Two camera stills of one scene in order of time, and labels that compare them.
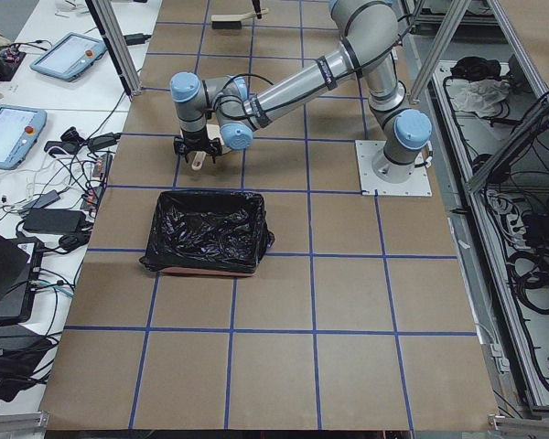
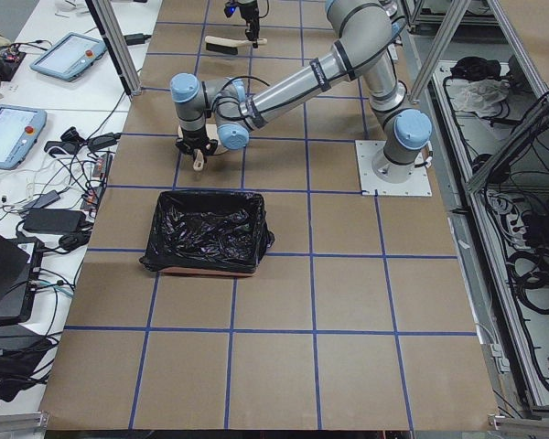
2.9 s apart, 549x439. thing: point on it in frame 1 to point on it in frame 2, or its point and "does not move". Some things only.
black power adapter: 48,220 does not move
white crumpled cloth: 479,96 does not move
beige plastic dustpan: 214,133 does not move
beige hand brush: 232,21 to 226,46
